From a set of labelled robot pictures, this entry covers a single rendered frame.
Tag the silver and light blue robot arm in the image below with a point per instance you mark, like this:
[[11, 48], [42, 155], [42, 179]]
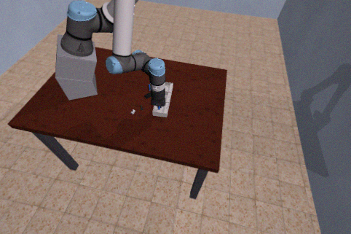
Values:
[[116, 17]]

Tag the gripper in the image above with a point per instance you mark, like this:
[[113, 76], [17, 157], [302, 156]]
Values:
[[157, 95]]

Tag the white three-compartment bin rack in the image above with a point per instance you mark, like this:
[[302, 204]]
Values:
[[164, 110]]

